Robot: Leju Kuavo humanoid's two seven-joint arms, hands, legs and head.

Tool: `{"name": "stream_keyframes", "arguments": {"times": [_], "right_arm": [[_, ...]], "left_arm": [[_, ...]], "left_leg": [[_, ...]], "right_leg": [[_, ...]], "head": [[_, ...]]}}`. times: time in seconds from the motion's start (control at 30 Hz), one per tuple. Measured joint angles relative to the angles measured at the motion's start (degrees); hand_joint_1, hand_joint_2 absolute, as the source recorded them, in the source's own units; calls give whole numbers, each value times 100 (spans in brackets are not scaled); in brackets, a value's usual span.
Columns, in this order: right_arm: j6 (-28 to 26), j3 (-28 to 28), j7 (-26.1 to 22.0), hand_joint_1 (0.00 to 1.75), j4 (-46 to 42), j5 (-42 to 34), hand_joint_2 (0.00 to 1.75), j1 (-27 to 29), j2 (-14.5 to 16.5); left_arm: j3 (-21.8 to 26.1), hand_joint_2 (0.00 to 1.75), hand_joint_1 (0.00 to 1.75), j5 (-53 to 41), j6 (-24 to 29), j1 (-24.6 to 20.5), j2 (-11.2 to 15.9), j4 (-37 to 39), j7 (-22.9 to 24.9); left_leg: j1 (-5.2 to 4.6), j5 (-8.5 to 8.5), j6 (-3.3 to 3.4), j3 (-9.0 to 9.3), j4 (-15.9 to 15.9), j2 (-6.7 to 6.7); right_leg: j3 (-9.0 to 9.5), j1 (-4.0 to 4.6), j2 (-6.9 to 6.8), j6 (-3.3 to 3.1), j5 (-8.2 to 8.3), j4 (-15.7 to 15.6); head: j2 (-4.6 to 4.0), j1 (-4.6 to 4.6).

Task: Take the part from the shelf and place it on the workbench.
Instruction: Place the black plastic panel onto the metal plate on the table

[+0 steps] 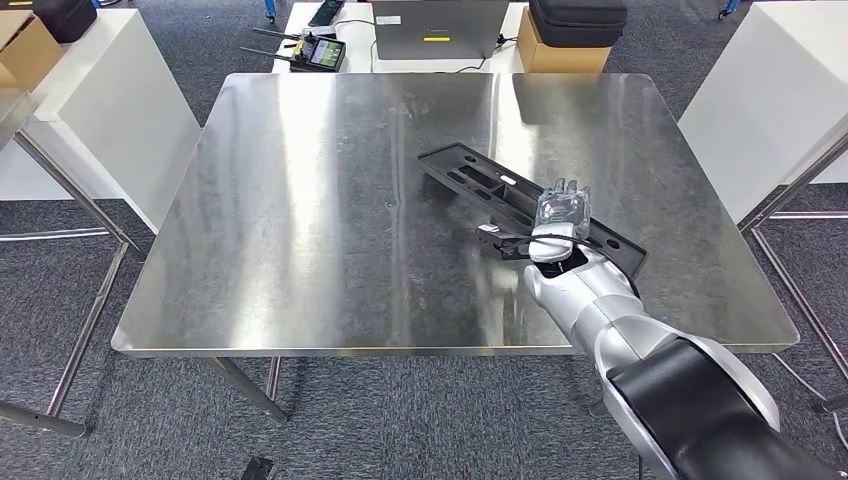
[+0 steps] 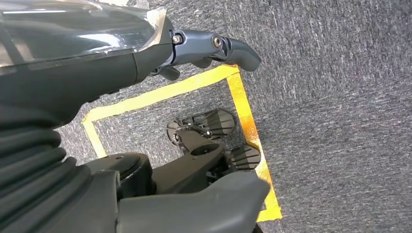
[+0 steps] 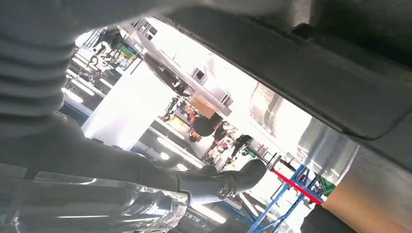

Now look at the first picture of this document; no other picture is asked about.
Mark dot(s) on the black robot foot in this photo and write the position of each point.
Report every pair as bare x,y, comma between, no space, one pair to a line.
258,469

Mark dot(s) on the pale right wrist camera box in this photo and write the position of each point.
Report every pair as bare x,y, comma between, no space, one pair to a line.
489,228

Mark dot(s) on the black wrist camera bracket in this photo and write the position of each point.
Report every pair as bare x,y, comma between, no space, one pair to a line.
503,246

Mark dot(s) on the brown cardboard box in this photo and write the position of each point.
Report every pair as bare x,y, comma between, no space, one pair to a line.
26,50
556,60

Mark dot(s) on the black hard shell case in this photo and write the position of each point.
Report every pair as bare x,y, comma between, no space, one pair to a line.
576,20

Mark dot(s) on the black smartphone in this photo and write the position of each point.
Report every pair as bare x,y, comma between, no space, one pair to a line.
326,12

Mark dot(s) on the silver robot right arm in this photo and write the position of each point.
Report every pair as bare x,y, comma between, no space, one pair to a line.
583,298

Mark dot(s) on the long black plastic panel part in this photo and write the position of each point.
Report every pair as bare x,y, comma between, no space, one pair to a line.
477,175

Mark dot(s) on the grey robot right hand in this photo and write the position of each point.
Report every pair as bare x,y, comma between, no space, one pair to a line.
563,208

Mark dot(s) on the grey laptop computer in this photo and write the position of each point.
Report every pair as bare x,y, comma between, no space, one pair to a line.
437,26

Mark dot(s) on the stainless steel workbench table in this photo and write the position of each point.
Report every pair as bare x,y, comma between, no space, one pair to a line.
10,112
836,403
298,232

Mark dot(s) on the white desk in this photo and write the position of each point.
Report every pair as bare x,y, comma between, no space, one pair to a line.
358,40

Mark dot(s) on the white partition panel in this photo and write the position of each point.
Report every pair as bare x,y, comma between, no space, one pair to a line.
762,99
119,112

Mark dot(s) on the black remote controller with screen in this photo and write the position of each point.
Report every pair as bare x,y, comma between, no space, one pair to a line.
321,53

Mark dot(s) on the black fabric case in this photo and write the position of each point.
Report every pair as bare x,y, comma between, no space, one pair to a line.
66,16

